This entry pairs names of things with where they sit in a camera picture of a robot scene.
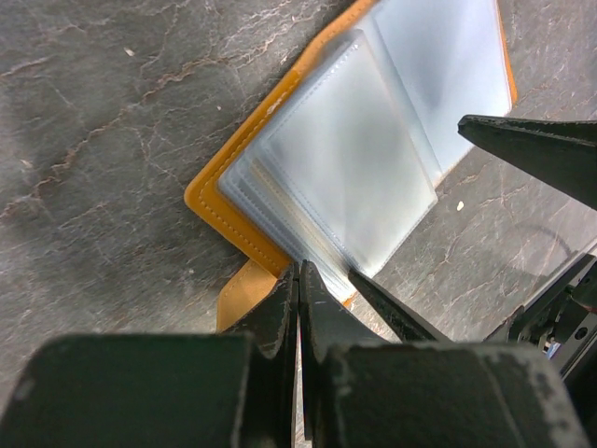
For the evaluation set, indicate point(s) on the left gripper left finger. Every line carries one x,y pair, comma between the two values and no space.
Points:
236,388

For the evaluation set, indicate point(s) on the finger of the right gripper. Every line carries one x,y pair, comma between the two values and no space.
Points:
561,154
404,322

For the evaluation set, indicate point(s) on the orange leather card holder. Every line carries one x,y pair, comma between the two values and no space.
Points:
341,161

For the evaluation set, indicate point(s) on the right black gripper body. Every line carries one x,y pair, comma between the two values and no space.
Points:
560,320

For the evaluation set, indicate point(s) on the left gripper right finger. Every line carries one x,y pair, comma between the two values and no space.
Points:
360,390

